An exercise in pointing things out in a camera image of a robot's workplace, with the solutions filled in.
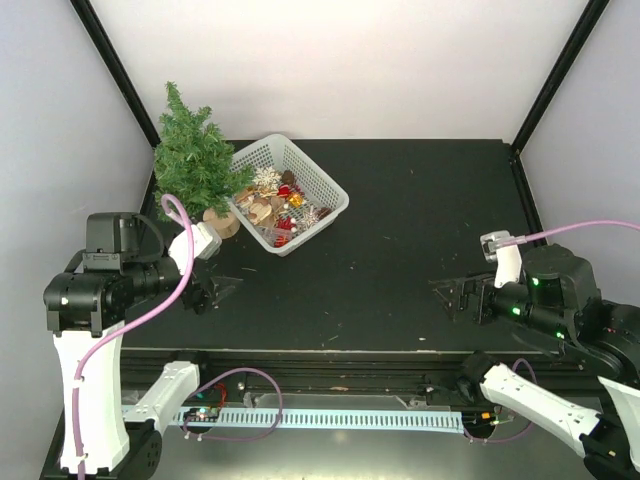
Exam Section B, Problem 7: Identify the white plastic perforated basket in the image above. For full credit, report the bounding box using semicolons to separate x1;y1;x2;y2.
229;134;349;257

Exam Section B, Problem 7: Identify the small green christmas tree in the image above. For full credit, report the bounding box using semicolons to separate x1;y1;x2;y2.
154;81;254;240

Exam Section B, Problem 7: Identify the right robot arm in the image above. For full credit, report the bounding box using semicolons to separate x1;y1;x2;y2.
434;244;639;479

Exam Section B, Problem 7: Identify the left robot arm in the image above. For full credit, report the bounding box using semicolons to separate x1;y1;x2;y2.
41;213;215;479

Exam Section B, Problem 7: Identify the red gift box ornament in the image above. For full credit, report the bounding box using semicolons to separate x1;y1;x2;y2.
274;236;289;248

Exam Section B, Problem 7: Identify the wooden snowman ornament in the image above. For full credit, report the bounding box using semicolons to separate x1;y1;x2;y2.
246;197;276;228

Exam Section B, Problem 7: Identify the red star ornament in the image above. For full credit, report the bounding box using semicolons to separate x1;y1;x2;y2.
276;216;297;233

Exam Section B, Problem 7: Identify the burlap bow ornament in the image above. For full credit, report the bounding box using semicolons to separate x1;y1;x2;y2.
270;196;289;216

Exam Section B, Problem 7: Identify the silver star ornament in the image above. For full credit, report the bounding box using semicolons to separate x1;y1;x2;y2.
298;205;319;230

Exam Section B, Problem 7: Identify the red santa hat ornament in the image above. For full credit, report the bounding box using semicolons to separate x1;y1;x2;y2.
277;184;295;198

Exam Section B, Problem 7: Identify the white snowflake ornament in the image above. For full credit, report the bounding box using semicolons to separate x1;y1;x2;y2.
253;167;281;190

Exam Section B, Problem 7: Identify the dark brown pinecone ornament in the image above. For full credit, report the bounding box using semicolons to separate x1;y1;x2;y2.
281;170;295;186

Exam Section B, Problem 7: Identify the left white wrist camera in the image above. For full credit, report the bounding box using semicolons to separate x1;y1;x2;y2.
168;222;222;274

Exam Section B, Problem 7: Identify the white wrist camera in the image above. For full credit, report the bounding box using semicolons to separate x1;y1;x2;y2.
480;230;522;289
168;222;222;274

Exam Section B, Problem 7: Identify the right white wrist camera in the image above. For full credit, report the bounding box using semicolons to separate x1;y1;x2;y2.
480;230;522;289

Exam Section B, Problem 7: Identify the white slotted cable duct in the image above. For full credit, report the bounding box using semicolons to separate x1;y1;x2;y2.
121;404;465;435

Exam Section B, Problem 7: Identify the left black frame post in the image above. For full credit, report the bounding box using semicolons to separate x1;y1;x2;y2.
70;0;160;148

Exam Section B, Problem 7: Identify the black frame post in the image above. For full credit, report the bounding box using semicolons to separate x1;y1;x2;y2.
70;0;160;148
511;0;610;156

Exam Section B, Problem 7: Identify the right black frame post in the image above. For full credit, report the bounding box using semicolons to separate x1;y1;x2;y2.
511;0;610;156

